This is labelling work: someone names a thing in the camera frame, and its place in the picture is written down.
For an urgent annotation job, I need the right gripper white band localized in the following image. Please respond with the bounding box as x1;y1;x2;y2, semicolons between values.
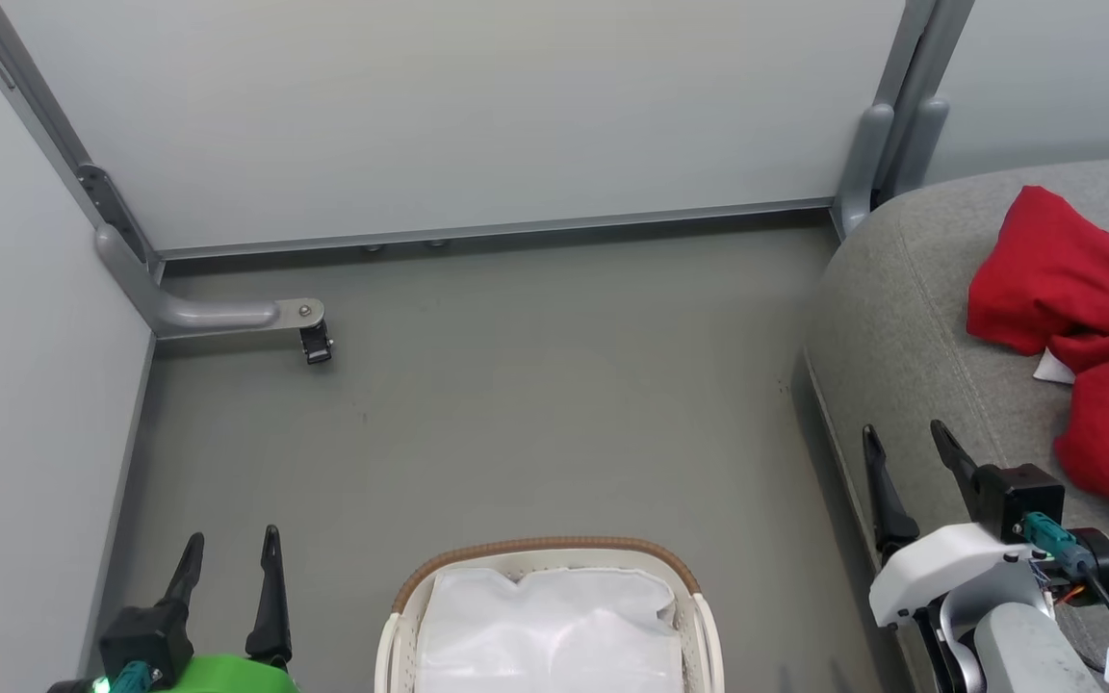
861;420;1048;629

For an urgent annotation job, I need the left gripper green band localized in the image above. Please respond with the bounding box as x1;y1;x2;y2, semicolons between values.
155;525;300;693

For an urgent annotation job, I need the grey fabric sofa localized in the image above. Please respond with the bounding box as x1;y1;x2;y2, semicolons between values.
805;157;1109;693

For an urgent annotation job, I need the black caster wheel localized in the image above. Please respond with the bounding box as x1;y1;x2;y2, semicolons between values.
299;320;334;366

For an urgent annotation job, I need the grey metal partition rail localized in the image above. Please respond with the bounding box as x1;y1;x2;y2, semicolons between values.
158;197;839;261

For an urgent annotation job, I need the white basket liner cloth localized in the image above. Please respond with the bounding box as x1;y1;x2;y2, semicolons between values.
415;566;685;693

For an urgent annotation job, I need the grey partition foot short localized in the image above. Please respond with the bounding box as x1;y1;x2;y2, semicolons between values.
887;96;950;198
834;101;895;237

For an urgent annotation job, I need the red garment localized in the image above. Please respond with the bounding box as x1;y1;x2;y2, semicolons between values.
966;185;1109;523

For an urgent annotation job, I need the grey double partition post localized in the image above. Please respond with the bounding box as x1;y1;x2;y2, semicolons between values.
877;0;977;116

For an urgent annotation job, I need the grey partition post with bracket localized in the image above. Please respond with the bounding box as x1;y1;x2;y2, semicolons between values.
0;0;166;280

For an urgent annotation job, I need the grey partition foot long curved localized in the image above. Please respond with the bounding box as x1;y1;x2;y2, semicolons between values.
94;223;326;340

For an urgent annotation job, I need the white laundry basket brown rim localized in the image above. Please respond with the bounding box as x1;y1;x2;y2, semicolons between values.
374;536;725;693

